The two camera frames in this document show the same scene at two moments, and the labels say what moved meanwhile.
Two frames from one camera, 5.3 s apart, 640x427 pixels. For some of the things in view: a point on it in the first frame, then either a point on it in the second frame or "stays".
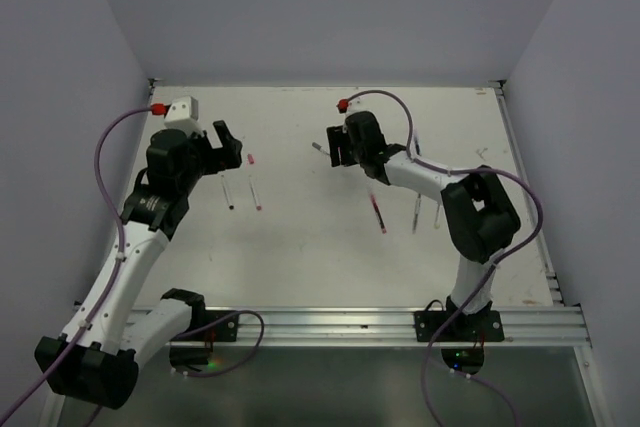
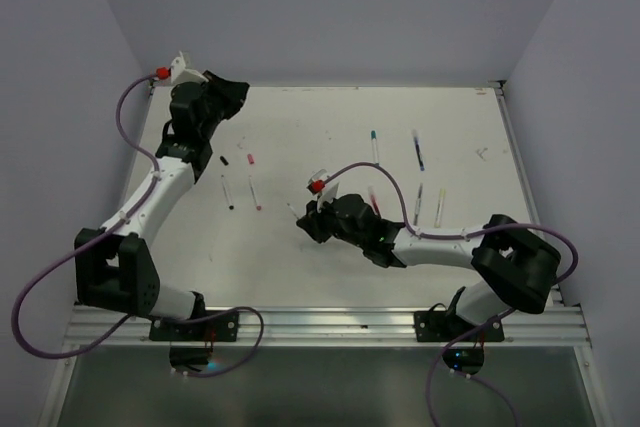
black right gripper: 337,137 -> 312,220
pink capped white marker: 253,190 stays
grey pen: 416,213 stays
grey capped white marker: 321,148 -> 292,210
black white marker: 231,206 stays
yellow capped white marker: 437,218 stays
